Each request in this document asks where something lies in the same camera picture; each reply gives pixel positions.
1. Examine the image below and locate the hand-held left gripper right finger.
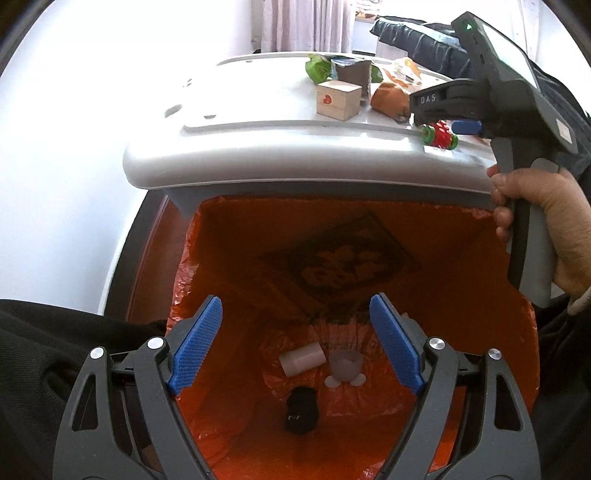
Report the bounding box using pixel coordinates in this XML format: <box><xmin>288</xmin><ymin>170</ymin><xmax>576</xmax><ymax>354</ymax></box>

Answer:
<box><xmin>369</xmin><ymin>293</ymin><xmax>539</xmax><ymax>480</ymax></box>

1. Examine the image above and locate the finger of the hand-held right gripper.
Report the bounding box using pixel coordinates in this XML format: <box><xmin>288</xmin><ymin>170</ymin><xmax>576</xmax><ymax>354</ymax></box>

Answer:
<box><xmin>410</xmin><ymin>78</ymin><xmax>485</xmax><ymax>139</ymax></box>

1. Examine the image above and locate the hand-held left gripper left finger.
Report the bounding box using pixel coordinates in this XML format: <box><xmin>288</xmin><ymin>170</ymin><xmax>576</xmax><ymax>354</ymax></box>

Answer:
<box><xmin>53</xmin><ymin>294</ymin><xmax>225</xmax><ymax>480</ymax></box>

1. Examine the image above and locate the red and green toy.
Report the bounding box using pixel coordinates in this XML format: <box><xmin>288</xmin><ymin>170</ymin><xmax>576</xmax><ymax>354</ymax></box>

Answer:
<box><xmin>421</xmin><ymin>120</ymin><xmax>459</xmax><ymax>151</ymax></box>

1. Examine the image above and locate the orange snack packet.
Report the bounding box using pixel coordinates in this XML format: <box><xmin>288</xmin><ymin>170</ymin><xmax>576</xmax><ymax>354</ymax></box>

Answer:
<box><xmin>370</xmin><ymin>83</ymin><xmax>413</xmax><ymax>122</ymax></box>

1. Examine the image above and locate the orange bin liner bag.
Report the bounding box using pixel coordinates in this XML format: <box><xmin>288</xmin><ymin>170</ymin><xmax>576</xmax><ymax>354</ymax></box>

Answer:
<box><xmin>166</xmin><ymin>194</ymin><xmax>541</xmax><ymax>480</ymax></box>

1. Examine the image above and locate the small blue carton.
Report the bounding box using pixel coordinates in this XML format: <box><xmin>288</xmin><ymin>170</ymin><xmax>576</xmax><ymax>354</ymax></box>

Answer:
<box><xmin>331</xmin><ymin>56</ymin><xmax>374</xmax><ymax>96</ymax></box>

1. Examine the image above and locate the beige box with red heart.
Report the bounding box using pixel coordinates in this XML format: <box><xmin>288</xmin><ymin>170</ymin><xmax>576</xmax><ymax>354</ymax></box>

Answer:
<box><xmin>316</xmin><ymin>80</ymin><xmax>362</xmax><ymax>122</ymax></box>

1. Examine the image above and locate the green snack packet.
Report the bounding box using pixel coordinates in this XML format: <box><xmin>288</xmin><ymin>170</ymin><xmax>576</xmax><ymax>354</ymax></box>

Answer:
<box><xmin>305</xmin><ymin>53</ymin><xmax>345</xmax><ymax>86</ymax></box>

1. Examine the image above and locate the person's right forearm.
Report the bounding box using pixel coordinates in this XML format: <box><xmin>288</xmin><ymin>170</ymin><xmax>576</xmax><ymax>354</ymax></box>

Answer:
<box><xmin>531</xmin><ymin>286</ymin><xmax>591</xmax><ymax>480</ymax></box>

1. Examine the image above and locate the person's right hand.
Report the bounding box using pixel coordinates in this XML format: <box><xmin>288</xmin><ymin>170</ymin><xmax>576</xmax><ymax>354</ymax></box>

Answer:
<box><xmin>487</xmin><ymin>165</ymin><xmax>591</xmax><ymax>303</ymax></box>

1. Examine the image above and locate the translucent plastic cup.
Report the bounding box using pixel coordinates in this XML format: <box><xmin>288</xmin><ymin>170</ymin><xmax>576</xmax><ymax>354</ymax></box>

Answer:
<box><xmin>329</xmin><ymin>351</ymin><xmax>362</xmax><ymax>384</ymax></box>

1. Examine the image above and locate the white plastic cylinder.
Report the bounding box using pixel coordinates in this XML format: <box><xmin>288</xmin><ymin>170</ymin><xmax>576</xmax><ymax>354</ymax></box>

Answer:
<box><xmin>279</xmin><ymin>342</ymin><xmax>327</xmax><ymax>377</ymax></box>

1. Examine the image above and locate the dark blanket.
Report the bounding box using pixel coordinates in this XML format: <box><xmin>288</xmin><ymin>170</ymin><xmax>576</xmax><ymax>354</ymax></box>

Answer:
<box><xmin>369</xmin><ymin>16</ymin><xmax>591</xmax><ymax>176</ymax></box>

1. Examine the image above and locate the white bed base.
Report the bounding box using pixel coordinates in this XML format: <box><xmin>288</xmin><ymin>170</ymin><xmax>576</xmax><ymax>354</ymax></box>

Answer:
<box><xmin>376</xmin><ymin>41</ymin><xmax>408</xmax><ymax>62</ymax></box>

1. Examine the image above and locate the black cylindrical object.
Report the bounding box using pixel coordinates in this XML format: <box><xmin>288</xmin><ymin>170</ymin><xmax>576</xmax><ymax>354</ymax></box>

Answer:
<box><xmin>284</xmin><ymin>387</ymin><xmax>320</xmax><ymax>433</ymax></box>

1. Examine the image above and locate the stack of folded cloths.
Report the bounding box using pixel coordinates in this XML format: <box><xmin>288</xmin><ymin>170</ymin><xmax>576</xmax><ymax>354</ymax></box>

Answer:
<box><xmin>355</xmin><ymin>0</ymin><xmax>385</xmax><ymax>21</ymax></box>

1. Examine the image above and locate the person's black garment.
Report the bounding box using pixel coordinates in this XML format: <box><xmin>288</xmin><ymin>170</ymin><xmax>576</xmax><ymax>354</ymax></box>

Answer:
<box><xmin>0</xmin><ymin>299</ymin><xmax>169</xmax><ymax>480</ymax></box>

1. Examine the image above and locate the pale patterned curtain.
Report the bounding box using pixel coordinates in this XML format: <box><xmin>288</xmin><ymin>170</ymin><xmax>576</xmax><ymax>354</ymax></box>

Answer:
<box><xmin>263</xmin><ymin>0</ymin><xmax>354</xmax><ymax>53</ymax></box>

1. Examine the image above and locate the grey bin lid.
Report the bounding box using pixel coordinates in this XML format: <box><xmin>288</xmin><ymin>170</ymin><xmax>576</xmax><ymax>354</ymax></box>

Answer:
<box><xmin>122</xmin><ymin>51</ymin><xmax>506</xmax><ymax>222</ymax></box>

